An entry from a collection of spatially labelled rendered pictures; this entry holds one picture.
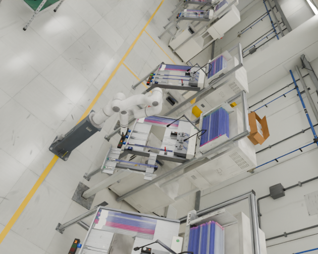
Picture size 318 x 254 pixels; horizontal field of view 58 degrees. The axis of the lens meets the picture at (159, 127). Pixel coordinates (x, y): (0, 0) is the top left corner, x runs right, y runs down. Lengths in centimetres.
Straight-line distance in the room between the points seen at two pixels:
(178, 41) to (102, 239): 577
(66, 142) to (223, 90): 224
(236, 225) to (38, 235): 185
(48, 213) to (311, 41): 499
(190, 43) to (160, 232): 562
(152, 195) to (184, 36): 471
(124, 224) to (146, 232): 19
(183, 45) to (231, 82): 350
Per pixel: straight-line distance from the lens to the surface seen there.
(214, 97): 423
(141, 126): 342
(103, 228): 250
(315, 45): 596
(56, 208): 327
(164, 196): 354
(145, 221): 250
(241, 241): 222
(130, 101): 275
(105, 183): 314
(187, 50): 747
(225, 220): 228
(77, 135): 320
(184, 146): 304
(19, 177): 320
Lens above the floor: 272
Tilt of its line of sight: 32 degrees down
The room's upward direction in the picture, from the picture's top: 57 degrees clockwise
